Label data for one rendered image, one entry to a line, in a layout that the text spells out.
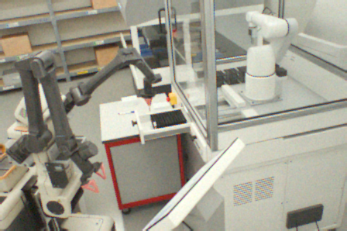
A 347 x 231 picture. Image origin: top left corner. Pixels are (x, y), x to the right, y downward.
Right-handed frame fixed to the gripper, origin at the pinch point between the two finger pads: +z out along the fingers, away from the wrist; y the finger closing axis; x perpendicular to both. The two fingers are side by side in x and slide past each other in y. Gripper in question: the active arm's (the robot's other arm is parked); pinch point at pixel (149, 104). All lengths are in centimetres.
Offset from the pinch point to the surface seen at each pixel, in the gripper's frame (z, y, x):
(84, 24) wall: 43, 227, -330
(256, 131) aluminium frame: -10, -73, 36
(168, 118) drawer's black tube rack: 5.8, -15.2, 6.8
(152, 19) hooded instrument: -39, 17, -72
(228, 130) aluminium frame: -14, -58, 43
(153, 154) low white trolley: 42.3, -0.5, 1.2
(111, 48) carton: 78, 175, -312
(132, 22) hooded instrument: -39, 32, -64
